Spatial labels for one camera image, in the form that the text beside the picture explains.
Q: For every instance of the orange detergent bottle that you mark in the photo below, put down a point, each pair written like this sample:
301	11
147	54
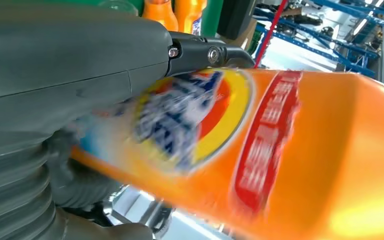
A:
187	15
160	15
328	132

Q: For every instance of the black zip case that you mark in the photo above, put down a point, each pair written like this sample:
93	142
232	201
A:
235	16

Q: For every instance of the red pole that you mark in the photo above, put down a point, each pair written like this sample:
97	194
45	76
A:
270	33

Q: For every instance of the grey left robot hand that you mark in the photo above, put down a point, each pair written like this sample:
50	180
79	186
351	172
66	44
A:
62	49

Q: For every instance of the brown cardboard box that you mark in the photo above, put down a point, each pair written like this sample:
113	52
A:
246	34

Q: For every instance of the blue metal rack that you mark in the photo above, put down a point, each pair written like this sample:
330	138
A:
311	49

